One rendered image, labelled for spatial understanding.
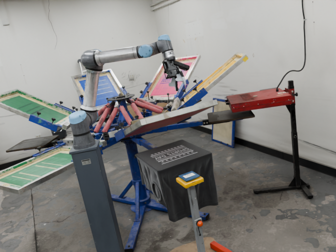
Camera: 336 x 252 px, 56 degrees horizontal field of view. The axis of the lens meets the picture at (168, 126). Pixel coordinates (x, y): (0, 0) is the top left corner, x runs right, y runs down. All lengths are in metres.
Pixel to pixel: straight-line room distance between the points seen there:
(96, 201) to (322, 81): 2.69
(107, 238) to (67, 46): 4.77
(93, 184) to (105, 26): 4.92
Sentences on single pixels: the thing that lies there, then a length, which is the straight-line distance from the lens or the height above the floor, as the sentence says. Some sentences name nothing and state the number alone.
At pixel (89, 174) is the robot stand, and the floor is 1.02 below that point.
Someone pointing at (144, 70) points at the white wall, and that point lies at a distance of 6.98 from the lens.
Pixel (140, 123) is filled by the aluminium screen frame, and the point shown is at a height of 1.32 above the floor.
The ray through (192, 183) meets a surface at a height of 0.94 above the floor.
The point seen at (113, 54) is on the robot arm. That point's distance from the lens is 1.98.
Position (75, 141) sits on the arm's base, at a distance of 2.19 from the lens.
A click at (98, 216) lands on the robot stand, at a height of 0.70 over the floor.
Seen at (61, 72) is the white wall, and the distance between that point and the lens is 6.57.
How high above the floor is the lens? 1.77
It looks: 15 degrees down
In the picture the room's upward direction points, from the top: 10 degrees counter-clockwise
